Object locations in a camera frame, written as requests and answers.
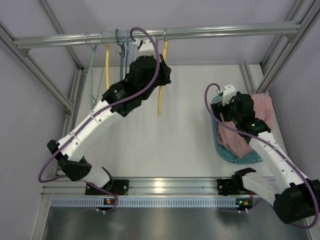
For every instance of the slotted grey cable duct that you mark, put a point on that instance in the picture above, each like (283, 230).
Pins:
(147, 202)

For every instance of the aluminium frame post left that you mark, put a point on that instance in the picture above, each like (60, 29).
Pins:
(21, 23)

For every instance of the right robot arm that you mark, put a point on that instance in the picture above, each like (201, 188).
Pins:
(292, 195)

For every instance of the yellow hanger with trousers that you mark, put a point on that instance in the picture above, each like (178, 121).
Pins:
(160, 92)

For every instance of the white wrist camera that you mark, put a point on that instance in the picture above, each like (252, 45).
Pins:
(144, 47)
(227, 91)

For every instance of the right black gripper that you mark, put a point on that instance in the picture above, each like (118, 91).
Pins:
(219, 109)

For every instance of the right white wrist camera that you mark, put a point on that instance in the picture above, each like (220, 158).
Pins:
(227, 91)

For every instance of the green hanger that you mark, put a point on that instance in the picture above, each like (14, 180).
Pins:
(91, 98)

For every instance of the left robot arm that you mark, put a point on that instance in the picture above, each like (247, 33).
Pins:
(145, 74)

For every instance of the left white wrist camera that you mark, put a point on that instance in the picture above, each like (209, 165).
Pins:
(144, 47)

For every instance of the aluminium frame post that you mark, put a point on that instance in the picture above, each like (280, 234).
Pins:
(284, 46)
(21, 23)

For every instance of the teal transparent plastic bin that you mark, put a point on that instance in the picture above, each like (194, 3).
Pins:
(227, 155)

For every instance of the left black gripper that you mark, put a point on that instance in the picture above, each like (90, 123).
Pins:
(163, 72)

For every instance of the light blue hanger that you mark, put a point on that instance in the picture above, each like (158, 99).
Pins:
(129, 46)

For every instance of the aluminium frame post right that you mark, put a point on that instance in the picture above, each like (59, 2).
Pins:
(284, 46)

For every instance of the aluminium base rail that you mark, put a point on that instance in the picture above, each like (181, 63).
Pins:
(139, 187)

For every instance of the aluminium hanging rail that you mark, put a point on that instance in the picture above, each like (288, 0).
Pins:
(254, 29)

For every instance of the pink trousers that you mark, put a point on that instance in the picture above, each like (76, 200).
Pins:
(232, 141)

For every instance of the dark teal hanger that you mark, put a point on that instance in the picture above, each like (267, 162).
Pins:
(122, 54)

